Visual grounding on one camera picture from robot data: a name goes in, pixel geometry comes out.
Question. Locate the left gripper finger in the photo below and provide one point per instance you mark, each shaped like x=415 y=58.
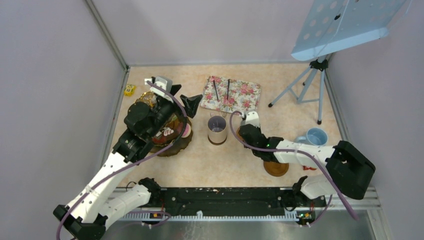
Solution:
x=174 y=89
x=191 y=104

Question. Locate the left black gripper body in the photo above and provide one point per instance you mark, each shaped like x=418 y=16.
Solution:
x=163 y=110

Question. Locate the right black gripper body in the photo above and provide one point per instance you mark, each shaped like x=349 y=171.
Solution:
x=255 y=152

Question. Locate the pink frosted donut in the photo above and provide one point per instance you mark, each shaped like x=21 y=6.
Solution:
x=187 y=131

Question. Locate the black handled steel tongs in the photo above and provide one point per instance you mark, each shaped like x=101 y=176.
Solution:
x=221 y=90

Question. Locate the brown wooden lid coaster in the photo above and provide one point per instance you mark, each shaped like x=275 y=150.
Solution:
x=276 y=169

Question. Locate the light blue mug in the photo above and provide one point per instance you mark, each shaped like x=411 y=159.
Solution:
x=314 y=136

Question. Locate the dark wooden coaster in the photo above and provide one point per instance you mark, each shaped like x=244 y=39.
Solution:
x=217 y=143

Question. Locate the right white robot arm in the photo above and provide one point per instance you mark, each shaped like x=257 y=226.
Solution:
x=345 y=170

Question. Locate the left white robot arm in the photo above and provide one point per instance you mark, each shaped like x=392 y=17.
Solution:
x=151 y=129

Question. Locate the yellow snack packet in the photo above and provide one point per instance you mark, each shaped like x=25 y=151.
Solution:
x=129 y=90

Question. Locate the floral serving tray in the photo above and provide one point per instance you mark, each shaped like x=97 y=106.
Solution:
x=243 y=95

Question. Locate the red owl snack packet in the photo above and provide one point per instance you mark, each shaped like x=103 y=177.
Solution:
x=306 y=168

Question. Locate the grey tripod stand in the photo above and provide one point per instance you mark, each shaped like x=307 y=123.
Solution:
x=321 y=65

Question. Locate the blue perforated stand tray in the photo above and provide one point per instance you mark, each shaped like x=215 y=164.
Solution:
x=335 y=25

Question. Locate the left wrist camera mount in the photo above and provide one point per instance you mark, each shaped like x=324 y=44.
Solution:
x=161 y=86

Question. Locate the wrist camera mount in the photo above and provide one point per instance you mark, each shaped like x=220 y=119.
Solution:
x=161 y=86
x=250 y=117

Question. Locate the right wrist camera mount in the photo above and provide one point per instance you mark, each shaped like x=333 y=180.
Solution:
x=250 y=117

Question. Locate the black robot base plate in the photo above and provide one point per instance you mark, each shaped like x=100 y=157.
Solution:
x=231 y=201

